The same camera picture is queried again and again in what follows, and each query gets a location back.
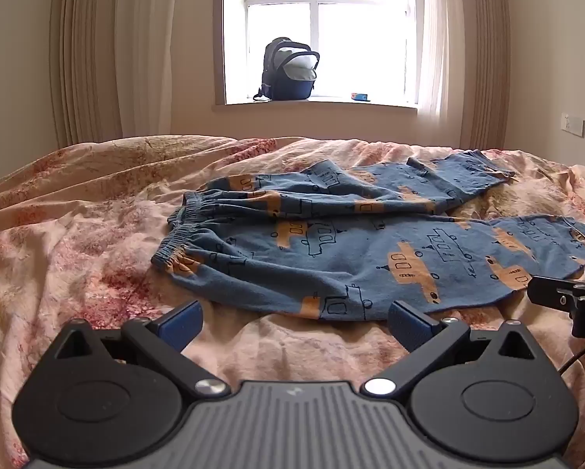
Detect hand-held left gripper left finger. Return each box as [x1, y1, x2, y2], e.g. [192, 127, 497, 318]
[54, 299, 232, 399]

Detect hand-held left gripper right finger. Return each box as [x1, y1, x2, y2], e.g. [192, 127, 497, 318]
[363, 300, 538, 397]

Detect blue printed pants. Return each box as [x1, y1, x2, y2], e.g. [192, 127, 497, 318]
[150, 150, 585, 322]

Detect pink floral bed blanket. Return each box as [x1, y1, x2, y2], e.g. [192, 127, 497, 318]
[0, 134, 585, 469]

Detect beige curtain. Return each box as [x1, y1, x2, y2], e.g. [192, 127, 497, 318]
[48, 0, 127, 150]
[456, 0, 511, 150]

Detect white sheer curtain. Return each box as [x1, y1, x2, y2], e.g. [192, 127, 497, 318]
[112, 0, 177, 138]
[414, 0, 469, 147]

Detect dark blue backpack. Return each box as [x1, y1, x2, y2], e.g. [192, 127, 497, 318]
[253, 36, 321, 102]

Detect white framed window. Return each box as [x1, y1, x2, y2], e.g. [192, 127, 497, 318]
[213, 0, 437, 114]

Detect black cable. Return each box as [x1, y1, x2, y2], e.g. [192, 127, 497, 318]
[558, 337, 585, 375]

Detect white wall socket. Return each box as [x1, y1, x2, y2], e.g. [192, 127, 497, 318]
[560, 113, 585, 138]

